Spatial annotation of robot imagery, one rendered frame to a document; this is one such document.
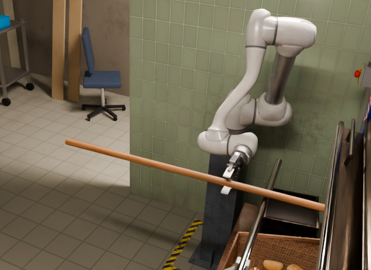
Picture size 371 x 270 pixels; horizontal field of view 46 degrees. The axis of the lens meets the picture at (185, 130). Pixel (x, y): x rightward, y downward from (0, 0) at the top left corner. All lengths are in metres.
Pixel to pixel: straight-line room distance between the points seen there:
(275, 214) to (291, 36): 0.92
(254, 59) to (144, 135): 1.54
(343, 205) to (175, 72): 1.89
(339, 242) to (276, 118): 1.32
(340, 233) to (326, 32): 1.65
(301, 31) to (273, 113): 0.58
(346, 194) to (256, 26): 0.92
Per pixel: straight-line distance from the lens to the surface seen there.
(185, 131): 3.23
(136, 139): 3.44
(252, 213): 2.69
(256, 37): 2.07
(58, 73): 5.40
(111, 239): 3.32
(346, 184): 1.57
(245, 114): 2.51
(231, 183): 1.82
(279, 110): 2.48
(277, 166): 2.03
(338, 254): 1.28
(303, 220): 2.37
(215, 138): 2.08
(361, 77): 2.47
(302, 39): 2.10
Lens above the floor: 2.22
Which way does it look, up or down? 28 degrees down
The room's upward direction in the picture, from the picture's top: 4 degrees clockwise
